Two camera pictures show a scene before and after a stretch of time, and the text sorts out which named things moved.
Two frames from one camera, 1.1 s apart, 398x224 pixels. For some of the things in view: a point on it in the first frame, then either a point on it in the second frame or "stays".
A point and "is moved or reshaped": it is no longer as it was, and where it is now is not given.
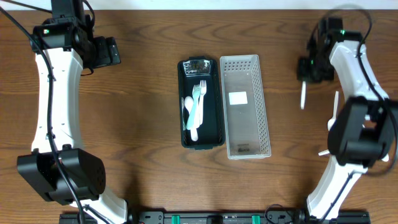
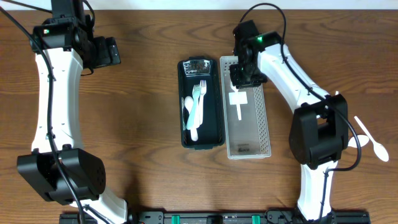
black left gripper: (112, 50) stays
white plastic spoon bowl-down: (303, 98) is moved or reshaped
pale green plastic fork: (196, 89) stays
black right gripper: (305, 73) to (245, 78)
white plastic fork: (203, 89) stays
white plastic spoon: (194, 132) stays
